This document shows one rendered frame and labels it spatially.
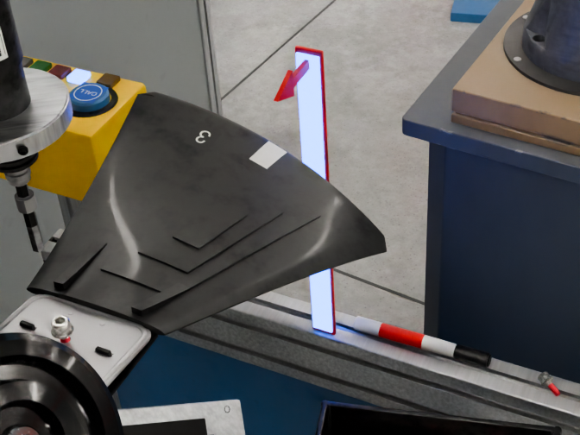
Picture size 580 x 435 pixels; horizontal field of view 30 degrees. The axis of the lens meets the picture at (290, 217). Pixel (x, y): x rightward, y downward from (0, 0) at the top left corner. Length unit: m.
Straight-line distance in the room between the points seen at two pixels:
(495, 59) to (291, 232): 0.46
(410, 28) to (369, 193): 0.78
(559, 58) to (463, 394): 0.35
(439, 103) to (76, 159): 0.39
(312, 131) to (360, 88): 2.08
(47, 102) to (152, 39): 1.50
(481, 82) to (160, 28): 1.05
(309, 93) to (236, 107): 2.05
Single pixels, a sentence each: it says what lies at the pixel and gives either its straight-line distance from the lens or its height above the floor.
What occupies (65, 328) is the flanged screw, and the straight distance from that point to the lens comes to 0.66.
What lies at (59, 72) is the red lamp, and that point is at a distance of 1.13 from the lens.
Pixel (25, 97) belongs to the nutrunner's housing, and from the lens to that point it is 0.55.
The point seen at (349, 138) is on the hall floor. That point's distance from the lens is 2.82.
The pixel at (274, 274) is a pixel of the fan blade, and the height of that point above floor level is 1.16.
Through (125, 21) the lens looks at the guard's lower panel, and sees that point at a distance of 1.97.
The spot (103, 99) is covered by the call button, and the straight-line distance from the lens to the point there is 1.07.
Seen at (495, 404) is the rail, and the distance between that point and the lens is 1.08.
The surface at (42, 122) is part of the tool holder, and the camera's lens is 0.54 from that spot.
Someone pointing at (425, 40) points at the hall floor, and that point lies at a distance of 3.22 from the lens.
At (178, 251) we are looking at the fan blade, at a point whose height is 1.18.
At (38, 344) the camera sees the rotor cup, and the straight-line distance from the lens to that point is 0.59.
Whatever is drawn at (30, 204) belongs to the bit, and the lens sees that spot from 0.60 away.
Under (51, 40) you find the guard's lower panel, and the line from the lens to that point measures 1.80.
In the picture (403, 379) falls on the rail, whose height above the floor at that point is 0.83.
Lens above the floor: 1.66
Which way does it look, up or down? 40 degrees down
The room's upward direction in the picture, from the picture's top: 4 degrees counter-clockwise
